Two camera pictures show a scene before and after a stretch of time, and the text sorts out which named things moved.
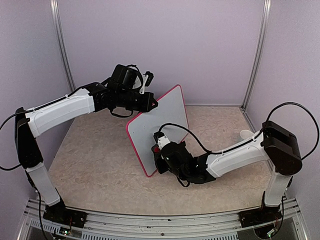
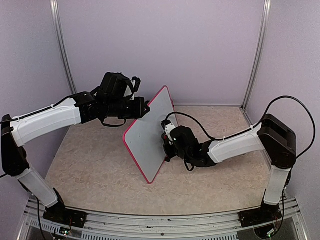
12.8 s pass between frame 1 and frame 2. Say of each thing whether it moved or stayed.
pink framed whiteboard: moved
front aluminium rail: stayed
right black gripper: moved
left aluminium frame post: stayed
